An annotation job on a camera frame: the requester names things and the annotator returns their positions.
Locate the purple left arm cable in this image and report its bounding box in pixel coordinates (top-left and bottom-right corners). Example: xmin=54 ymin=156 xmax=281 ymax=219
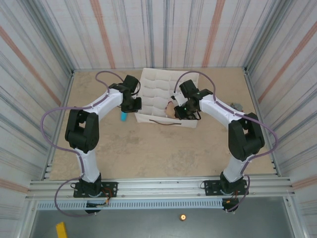
xmin=41 ymin=70 xmax=124 ymax=218

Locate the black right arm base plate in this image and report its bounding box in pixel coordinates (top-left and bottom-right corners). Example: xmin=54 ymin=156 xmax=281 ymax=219
xmin=203 ymin=179 xmax=249 ymax=196

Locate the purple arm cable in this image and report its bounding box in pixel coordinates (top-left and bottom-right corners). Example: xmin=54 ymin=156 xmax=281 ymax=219
xmin=173 ymin=71 xmax=279 ymax=213
xmin=41 ymin=70 xmax=124 ymax=218

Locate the small grey metal toy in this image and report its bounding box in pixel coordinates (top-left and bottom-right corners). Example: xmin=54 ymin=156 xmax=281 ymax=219
xmin=229 ymin=102 xmax=245 ymax=113

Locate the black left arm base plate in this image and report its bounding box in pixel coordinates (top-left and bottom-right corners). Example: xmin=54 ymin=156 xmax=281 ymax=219
xmin=73 ymin=181 xmax=118 ymax=198

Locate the aluminium mounting rail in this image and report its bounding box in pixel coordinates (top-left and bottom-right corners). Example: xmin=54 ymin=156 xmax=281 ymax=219
xmin=25 ymin=176 xmax=297 ymax=200

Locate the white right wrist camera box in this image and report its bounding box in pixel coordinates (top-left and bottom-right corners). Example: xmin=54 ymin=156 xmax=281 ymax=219
xmin=170 ymin=91 xmax=186 ymax=107

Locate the grey slotted cable duct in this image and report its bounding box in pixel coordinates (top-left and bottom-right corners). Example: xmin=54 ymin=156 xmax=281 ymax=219
xmin=36 ymin=199 xmax=224 ymax=210

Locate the yellow block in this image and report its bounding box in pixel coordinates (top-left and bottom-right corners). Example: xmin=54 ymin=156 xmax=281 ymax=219
xmin=55 ymin=222 xmax=68 ymax=238

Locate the beige sock with maroon toe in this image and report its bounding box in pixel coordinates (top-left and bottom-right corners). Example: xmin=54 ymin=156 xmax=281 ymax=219
xmin=164 ymin=101 xmax=183 ymax=120

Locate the brown organizer handle strap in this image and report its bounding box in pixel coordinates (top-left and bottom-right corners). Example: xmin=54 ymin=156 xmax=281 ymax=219
xmin=149 ymin=119 xmax=183 ymax=126

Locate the aluminium side profile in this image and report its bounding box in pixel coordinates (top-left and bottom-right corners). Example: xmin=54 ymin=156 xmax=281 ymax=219
xmin=243 ymin=66 xmax=282 ymax=177
xmin=41 ymin=70 xmax=75 ymax=180

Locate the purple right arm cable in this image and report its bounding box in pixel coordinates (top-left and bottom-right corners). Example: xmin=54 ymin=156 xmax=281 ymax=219
xmin=173 ymin=71 xmax=279 ymax=213

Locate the white fabric organizer box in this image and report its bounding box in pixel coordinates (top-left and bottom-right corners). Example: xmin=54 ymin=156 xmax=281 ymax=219
xmin=135 ymin=67 xmax=200 ymax=129

